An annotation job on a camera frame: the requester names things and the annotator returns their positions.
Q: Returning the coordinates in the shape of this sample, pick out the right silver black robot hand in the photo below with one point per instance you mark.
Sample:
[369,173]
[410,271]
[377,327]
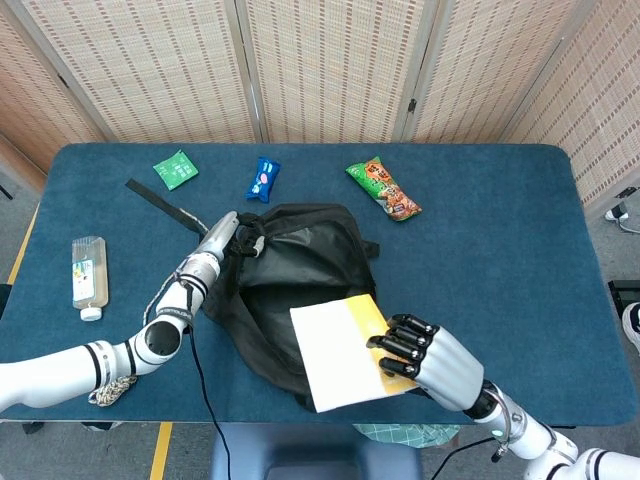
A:
[445,365]

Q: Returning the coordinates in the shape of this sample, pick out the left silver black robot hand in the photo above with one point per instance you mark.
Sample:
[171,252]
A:
[220,237]

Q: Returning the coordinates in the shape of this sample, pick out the black fabric backpack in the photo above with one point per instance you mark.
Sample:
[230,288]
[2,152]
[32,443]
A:
[310,250]

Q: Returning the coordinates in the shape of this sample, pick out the white and yellow book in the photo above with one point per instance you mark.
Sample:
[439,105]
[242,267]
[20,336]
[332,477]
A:
[335,355]

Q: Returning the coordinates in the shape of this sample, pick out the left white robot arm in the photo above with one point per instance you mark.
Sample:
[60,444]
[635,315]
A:
[65,367]

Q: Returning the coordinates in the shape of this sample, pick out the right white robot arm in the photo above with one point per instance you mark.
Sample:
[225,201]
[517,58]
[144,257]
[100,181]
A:
[530,437]

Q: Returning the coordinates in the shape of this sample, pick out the blue cookie packet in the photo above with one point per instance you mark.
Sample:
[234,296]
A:
[262,181]

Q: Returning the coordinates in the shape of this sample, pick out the green checked cloth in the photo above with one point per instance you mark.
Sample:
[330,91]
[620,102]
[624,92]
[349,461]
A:
[405,434]

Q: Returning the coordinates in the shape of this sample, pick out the green sachet packet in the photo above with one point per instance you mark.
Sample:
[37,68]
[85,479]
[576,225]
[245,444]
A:
[175,169]

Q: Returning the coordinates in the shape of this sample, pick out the blue felt table cover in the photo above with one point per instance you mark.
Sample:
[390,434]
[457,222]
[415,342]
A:
[500,275]

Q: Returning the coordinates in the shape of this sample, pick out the clear plastic drink bottle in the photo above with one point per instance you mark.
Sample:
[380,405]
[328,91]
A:
[89,272]

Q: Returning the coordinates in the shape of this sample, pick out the blue grey robot torso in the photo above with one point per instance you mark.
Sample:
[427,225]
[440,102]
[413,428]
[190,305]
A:
[315,450]

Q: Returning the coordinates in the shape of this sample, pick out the green orange snack bag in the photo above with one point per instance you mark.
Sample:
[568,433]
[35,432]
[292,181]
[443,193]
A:
[385,189]

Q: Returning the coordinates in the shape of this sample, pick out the woven folding screen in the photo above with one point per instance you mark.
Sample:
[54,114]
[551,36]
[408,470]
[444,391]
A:
[150,75]

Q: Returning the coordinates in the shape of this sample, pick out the black box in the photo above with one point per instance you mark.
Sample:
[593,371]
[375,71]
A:
[620,292]

